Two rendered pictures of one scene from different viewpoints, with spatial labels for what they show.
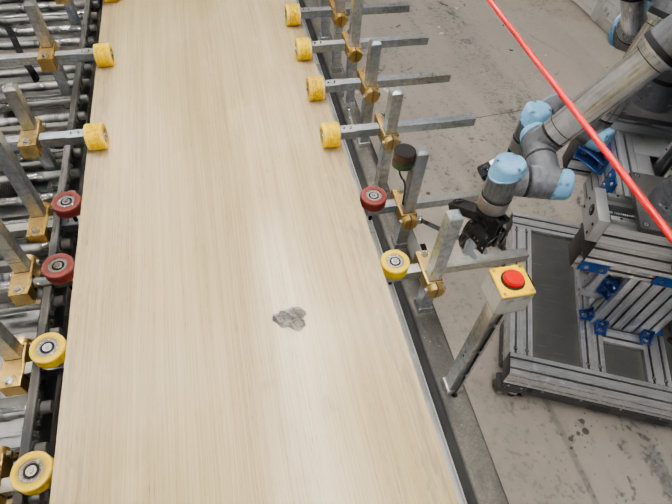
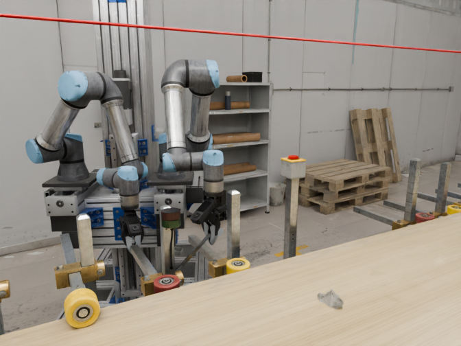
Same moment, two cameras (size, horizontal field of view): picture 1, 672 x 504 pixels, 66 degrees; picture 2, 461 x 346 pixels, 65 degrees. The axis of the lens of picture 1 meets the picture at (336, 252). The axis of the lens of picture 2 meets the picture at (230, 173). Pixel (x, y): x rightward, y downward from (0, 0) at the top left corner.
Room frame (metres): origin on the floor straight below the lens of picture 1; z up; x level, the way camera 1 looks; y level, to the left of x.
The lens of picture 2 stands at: (1.12, 0.93, 1.48)
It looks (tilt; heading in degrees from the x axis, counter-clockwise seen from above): 13 degrees down; 258
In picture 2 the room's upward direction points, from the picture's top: straight up
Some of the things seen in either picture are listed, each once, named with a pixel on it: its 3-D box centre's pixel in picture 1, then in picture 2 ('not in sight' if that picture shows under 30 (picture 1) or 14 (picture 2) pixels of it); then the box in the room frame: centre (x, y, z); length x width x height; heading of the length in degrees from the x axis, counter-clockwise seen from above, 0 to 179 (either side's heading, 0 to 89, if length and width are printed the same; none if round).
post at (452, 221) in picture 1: (434, 270); (233, 252); (0.84, -0.28, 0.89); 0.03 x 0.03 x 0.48; 16
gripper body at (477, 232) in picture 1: (486, 224); (215, 206); (0.89, -0.38, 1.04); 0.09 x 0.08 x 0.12; 36
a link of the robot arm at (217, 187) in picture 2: (494, 201); (213, 185); (0.90, -0.38, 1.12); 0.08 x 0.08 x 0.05
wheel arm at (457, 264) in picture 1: (457, 264); (213, 257); (0.91, -0.35, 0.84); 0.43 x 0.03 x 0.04; 106
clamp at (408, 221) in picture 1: (403, 208); (162, 282); (1.10, -0.20, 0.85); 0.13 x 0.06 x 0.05; 16
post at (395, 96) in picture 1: (386, 150); (90, 289); (1.32, -0.14, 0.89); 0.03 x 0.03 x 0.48; 16
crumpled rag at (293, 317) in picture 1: (290, 315); (331, 296); (0.65, 0.10, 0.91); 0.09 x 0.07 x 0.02; 84
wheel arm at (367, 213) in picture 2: not in sight; (387, 220); (-0.05, -0.63, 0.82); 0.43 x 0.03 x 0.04; 106
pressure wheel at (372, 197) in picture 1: (372, 206); (167, 296); (1.09, -0.10, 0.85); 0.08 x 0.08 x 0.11
